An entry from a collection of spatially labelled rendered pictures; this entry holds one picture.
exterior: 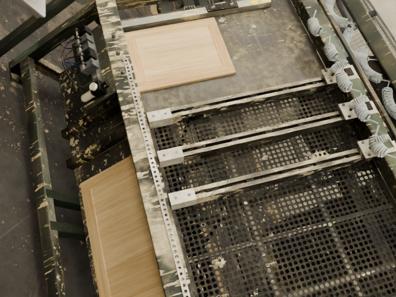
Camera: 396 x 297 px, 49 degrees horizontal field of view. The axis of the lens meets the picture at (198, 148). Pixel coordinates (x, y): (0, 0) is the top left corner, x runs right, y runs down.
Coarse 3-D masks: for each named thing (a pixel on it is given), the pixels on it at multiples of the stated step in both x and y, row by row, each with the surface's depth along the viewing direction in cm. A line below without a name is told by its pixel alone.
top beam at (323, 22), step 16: (304, 0) 267; (304, 16) 267; (320, 16) 261; (320, 48) 256; (336, 48) 250; (352, 80) 239; (352, 96) 234; (368, 128) 226; (384, 128) 225; (384, 144) 221; (384, 160) 218; (384, 176) 221
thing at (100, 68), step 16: (80, 32) 247; (96, 32) 256; (64, 48) 248; (80, 48) 243; (96, 48) 252; (80, 64) 255; (96, 64) 238; (80, 80) 251; (96, 80) 238; (112, 80) 238; (96, 96) 236
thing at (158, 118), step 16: (336, 64) 229; (352, 64) 227; (304, 80) 241; (320, 80) 242; (240, 96) 234; (256, 96) 234; (272, 96) 235; (288, 96) 240; (160, 112) 226; (176, 112) 230; (192, 112) 228; (208, 112) 231; (224, 112) 236
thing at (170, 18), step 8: (248, 0) 272; (200, 8) 267; (232, 8) 268; (240, 8) 270; (248, 8) 272; (256, 8) 274; (152, 16) 262; (160, 16) 262; (168, 16) 263; (176, 16) 263; (184, 16) 263; (192, 16) 265; (200, 16) 267; (208, 16) 269; (128, 24) 258; (136, 24) 258; (144, 24) 260; (152, 24) 261; (160, 24) 263
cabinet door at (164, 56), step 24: (192, 24) 263; (216, 24) 264; (144, 48) 253; (168, 48) 254; (192, 48) 255; (216, 48) 256; (144, 72) 245; (168, 72) 246; (192, 72) 246; (216, 72) 247
